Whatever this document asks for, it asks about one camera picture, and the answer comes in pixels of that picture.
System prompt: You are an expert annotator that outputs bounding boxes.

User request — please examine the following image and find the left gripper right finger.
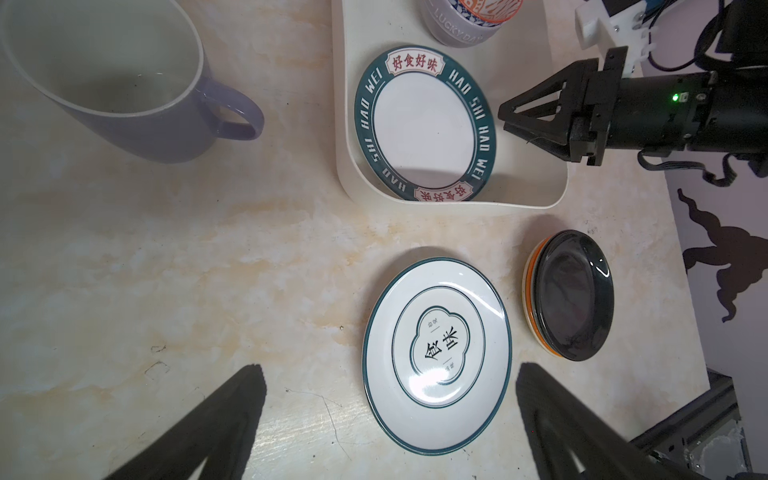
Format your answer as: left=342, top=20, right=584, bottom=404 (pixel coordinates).
left=515, top=362, right=701, bottom=479

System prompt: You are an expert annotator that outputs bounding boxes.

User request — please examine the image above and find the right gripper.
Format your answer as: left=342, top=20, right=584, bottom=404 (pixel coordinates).
left=498, top=47, right=720, bottom=166

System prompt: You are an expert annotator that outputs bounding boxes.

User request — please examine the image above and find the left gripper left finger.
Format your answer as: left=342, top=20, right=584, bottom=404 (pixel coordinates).
left=108, top=364, right=267, bottom=479

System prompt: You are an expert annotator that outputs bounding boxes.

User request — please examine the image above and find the orange patterned bowl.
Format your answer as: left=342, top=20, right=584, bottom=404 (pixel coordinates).
left=449, top=0, right=523, bottom=28

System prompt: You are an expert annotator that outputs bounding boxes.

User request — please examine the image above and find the green rimmed lettered plate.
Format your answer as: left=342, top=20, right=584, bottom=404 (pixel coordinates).
left=352, top=45, right=497, bottom=203

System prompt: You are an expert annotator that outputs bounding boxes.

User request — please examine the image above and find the black glossy plate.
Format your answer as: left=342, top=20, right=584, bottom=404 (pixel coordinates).
left=533, top=230, right=614, bottom=362

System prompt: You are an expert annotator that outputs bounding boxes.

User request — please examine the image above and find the white plate green emblem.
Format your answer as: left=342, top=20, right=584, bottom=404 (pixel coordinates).
left=362, top=257, right=513, bottom=456

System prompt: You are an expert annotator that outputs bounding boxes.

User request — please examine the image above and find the lavender ceramic bowl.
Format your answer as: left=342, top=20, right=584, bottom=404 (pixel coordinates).
left=417, top=0, right=501, bottom=48

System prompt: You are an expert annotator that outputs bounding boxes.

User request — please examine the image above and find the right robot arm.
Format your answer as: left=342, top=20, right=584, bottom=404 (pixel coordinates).
left=498, top=1, right=767, bottom=187

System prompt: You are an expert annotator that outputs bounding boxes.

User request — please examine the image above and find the white plastic bin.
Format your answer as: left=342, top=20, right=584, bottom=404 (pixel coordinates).
left=331, top=1, right=568, bottom=216

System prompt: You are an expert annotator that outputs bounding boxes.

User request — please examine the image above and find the orange rimmed plate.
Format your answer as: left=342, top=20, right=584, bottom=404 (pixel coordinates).
left=521, top=236, right=563, bottom=359

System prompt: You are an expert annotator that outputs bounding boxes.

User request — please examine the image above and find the lavender ceramic mug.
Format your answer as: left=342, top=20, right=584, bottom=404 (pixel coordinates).
left=1, top=1, right=265, bottom=164

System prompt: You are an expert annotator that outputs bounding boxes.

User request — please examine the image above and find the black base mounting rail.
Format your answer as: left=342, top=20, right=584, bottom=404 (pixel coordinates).
left=631, top=370, right=767, bottom=479

